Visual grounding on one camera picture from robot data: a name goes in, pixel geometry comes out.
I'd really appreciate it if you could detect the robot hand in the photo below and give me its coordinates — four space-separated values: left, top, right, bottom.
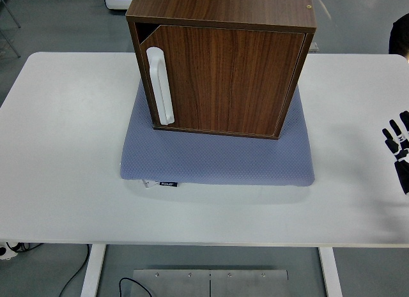
382 110 409 195

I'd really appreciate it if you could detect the brown wooden cabinet door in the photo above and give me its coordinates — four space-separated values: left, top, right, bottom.
139 24 306 137

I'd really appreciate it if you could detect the brown wooden cabinet body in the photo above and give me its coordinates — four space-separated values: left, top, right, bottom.
125 0 317 141

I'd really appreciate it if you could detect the white table leg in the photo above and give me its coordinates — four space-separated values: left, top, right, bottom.
79 244 107 297
318 247 343 297

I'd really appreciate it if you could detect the person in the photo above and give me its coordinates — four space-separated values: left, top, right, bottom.
389 13 409 60

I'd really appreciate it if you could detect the grey metal plate with screws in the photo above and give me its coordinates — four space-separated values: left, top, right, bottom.
132 269 289 297

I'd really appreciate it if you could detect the white appliance with slot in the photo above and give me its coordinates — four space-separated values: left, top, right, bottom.
102 0 139 11

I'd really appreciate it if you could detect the white power strip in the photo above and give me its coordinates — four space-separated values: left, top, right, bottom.
0 241 30 261

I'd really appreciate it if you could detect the grey metal rack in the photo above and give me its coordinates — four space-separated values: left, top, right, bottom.
0 0 22 58

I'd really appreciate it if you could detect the white plastic door handle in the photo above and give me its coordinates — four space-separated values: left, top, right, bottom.
146 47 176 125

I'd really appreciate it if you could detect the looped black floor cable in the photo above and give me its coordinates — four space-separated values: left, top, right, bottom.
118 277 151 297

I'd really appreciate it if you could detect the long black floor cable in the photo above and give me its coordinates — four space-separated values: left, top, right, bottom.
60 244 91 297

